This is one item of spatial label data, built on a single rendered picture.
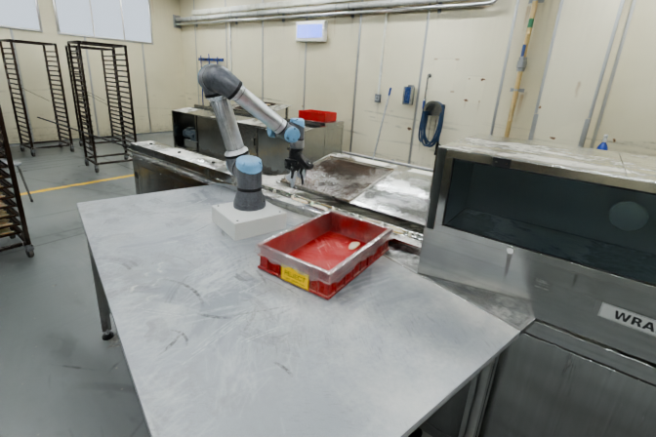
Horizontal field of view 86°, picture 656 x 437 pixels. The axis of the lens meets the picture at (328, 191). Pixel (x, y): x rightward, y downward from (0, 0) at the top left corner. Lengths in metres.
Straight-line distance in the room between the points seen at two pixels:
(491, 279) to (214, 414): 0.90
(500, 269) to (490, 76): 4.13
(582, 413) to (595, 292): 0.41
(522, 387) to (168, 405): 1.10
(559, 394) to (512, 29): 4.39
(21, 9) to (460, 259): 8.11
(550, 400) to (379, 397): 0.72
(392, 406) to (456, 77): 4.78
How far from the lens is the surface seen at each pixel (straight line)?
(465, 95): 5.29
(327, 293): 1.17
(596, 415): 1.49
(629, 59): 5.09
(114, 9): 9.02
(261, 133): 5.09
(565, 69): 4.80
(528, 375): 1.46
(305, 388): 0.92
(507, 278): 1.30
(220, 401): 0.91
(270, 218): 1.59
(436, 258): 1.34
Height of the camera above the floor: 1.50
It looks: 18 degrees down
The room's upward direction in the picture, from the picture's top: 4 degrees clockwise
